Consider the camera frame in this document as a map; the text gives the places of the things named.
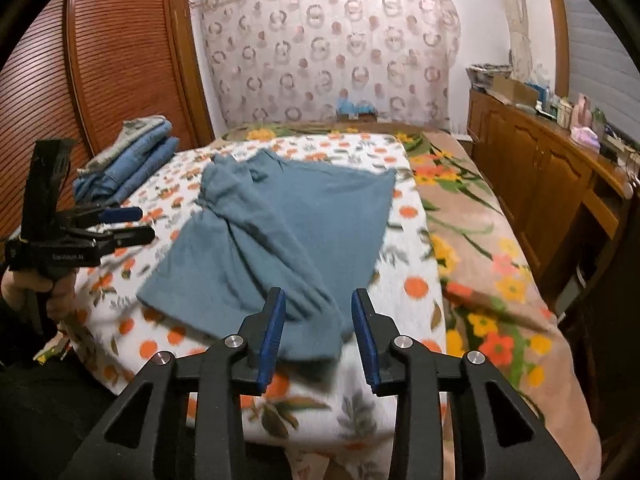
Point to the group of small bottles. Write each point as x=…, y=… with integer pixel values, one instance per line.
x=565, y=110

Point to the white orange-print bedsheet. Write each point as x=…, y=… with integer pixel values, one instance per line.
x=400, y=280

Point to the person's left hand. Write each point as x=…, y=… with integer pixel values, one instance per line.
x=60, y=300

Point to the circle-patterned curtain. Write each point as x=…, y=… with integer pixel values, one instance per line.
x=325, y=45

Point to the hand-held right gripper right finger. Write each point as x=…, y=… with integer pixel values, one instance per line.
x=364, y=330

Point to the folded grey pants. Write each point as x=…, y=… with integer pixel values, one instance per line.
x=127, y=132

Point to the person's dark clothing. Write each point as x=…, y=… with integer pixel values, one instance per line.
x=45, y=410

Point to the open cardboard box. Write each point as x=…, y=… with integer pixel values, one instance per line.
x=515, y=91

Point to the blue-grey pants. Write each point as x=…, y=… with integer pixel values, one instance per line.
x=300, y=220

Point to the peach floral blanket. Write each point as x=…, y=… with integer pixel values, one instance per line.
x=475, y=220

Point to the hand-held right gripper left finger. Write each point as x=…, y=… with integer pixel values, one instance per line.
x=272, y=330

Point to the box with blue cloth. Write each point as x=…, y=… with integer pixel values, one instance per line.
x=356, y=109

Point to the wooden sideboard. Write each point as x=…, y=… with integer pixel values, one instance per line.
x=540, y=175

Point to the pink pouch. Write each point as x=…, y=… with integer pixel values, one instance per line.
x=585, y=137

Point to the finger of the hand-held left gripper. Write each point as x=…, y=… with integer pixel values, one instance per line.
x=122, y=213
x=135, y=236

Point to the patterned storage basket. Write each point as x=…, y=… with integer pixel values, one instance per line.
x=487, y=74

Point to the wooden louvred wardrobe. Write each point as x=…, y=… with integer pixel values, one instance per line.
x=115, y=60

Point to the folded blue jeans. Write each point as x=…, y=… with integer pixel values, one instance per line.
x=150, y=137
x=130, y=175

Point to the grey window blind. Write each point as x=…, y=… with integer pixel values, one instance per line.
x=595, y=45

